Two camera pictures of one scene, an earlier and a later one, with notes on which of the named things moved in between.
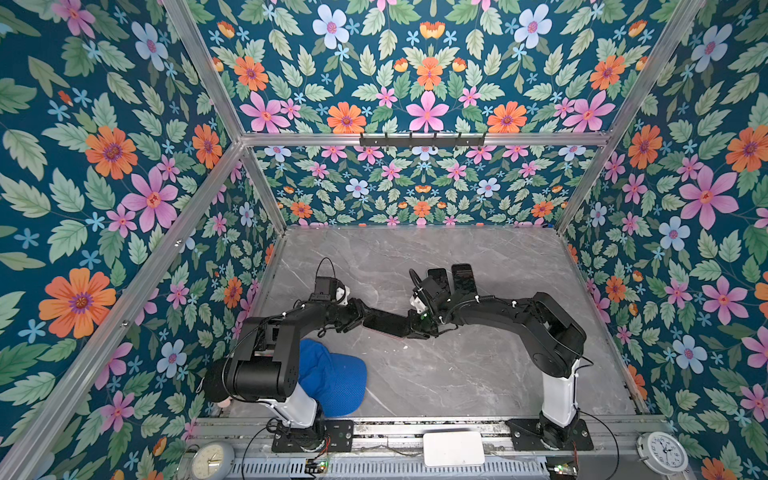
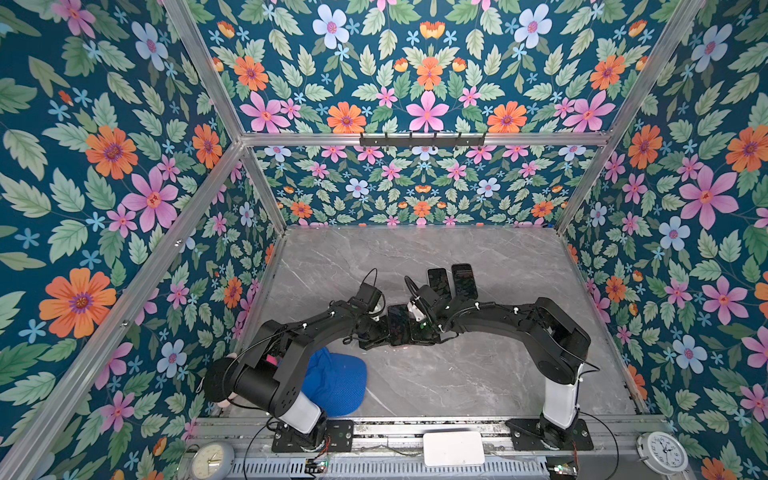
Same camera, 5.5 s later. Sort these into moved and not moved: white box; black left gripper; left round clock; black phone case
Moved: black left gripper
Not moved: left round clock; black phone case; white box
